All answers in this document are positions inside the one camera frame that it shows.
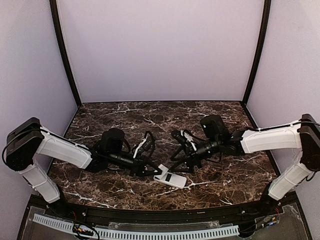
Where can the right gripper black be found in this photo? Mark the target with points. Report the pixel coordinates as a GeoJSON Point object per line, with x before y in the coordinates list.
{"type": "Point", "coordinates": [189, 157]}

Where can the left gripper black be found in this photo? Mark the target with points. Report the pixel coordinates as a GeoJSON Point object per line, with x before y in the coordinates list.
{"type": "Point", "coordinates": [139, 165]}

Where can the white battery cover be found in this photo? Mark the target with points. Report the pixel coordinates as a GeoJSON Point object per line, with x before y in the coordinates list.
{"type": "Point", "coordinates": [163, 169]}

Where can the white red remote control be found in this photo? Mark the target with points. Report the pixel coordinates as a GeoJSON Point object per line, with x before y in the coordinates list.
{"type": "Point", "coordinates": [172, 180]}

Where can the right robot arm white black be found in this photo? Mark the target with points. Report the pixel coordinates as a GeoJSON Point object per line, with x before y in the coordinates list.
{"type": "Point", "coordinates": [303, 134]}

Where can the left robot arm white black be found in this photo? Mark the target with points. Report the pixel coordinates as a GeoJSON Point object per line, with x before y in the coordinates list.
{"type": "Point", "coordinates": [31, 138]}

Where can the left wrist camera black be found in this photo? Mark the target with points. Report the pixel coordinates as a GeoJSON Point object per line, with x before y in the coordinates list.
{"type": "Point", "coordinates": [143, 146]}

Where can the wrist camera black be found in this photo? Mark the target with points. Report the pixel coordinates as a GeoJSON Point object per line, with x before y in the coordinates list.
{"type": "Point", "coordinates": [143, 146]}
{"type": "Point", "coordinates": [184, 138]}

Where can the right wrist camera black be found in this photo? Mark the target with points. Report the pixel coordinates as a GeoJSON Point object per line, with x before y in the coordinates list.
{"type": "Point", "coordinates": [184, 138]}

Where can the left camera cable black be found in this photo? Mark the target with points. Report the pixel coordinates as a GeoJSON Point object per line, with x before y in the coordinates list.
{"type": "Point", "coordinates": [141, 159]}

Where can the right white cable duct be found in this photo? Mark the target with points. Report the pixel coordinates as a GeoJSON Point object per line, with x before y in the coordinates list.
{"type": "Point", "coordinates": [208, 234]}

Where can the white cable duct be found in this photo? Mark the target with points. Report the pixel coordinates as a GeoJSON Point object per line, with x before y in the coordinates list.
{"type": "Point", "coordinates": [208, 234]}
{"type": "Point", "coordinates": [61, 225]}

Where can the black front rail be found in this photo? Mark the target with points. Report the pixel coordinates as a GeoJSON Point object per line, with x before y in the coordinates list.
{"type": "Point", "coordinates": [237, 214]}

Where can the left white cable duct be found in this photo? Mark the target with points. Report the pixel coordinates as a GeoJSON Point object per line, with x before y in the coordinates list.
{"type": "Point", "coordinates": [61, 225]}

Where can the right black frame post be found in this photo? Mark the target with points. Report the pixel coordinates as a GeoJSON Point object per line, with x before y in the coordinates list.
{"type": "Point", "coordinates": [258, 51]}

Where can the black frame post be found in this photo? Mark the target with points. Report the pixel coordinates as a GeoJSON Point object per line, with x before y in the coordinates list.
{"type": "Point", "coordinates": [63, 52]}
{"type": "Point", "coordinates": [258, 51]}

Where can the left black frame post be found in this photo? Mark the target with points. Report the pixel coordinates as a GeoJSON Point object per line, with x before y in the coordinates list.
{"type": "Point", "coordinates": [63, 52]}

